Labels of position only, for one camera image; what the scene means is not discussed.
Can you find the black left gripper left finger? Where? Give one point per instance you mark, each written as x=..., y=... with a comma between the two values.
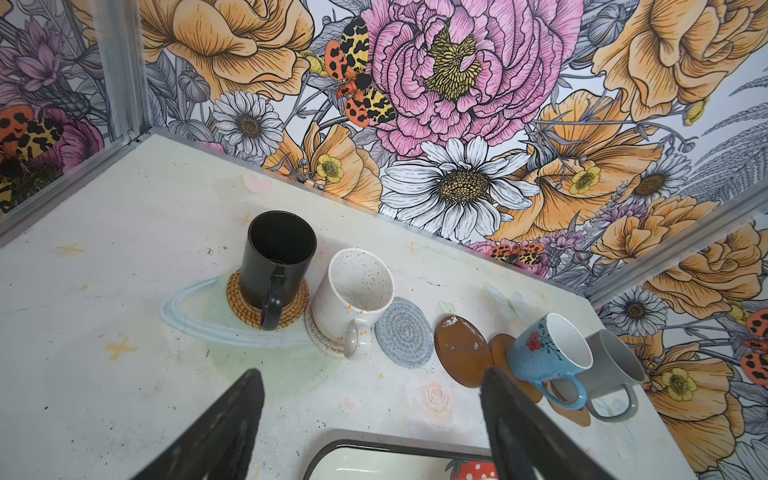
x=220, y=443

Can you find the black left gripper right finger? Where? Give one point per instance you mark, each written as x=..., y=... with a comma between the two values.
x=525, y=443

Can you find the cork paw print coaster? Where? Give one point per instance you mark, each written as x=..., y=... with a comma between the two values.
x=580, y=417

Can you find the white mug blue handle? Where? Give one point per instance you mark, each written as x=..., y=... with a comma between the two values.
x=551, y=348

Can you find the plain brown wooden coaster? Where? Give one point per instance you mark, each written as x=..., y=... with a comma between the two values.
x=499, y=345

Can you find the scratched dark brown wooden coaster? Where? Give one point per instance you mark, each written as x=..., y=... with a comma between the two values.
x=462, y=350

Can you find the round woven rattan coaster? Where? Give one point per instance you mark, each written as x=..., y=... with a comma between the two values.
x=251, y=315

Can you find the grey-blue braided rope coaster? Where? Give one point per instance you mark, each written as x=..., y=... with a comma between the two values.
x=404, y=335

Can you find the black mug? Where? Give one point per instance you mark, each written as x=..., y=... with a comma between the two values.
x=279, y=248

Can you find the white strawberry print tray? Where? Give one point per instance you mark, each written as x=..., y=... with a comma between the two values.
x=346, y=454

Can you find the aluminium corner post right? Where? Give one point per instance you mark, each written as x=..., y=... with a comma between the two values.
x=731, y=216

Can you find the aluminium corner post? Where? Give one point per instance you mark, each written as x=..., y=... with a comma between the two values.
x=119, y=33
x=731, y=216

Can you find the aluminium corner post left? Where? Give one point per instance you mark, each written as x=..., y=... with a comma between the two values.
x=119, y=33

